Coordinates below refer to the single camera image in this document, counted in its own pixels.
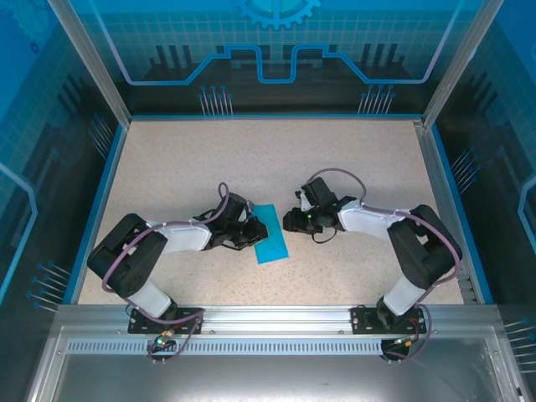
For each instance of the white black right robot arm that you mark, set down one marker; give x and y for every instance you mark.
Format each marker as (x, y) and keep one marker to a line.
(398, 298)

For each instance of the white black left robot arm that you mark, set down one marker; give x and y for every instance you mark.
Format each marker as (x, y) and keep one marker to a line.
(153, 299)

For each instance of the grey metal sheet tray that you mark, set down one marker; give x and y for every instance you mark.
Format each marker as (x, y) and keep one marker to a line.
(268, 377)

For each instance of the blue table edge strip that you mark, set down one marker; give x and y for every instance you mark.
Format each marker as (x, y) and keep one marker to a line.
(461, 213)
(99, 213)

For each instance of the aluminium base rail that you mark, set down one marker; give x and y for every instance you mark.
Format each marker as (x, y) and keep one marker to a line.
(276, 318)

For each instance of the aluminium side rail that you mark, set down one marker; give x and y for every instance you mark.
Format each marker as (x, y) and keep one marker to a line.
(444, 218)

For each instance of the aluminium frame post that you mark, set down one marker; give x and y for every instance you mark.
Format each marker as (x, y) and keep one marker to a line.
(96, 71)
(460, 63)

